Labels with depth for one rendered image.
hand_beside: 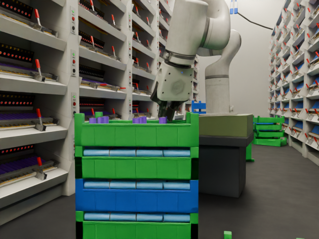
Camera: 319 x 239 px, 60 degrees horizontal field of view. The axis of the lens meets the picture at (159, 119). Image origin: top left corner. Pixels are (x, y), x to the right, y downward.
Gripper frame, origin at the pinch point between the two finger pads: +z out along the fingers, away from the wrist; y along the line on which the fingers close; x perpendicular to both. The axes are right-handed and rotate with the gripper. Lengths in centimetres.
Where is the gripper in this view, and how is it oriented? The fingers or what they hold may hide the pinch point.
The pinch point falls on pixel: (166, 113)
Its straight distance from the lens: 81.3
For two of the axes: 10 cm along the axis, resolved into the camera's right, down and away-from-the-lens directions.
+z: -2.0, 8.9, 4.1
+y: 8.9, -0.2, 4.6
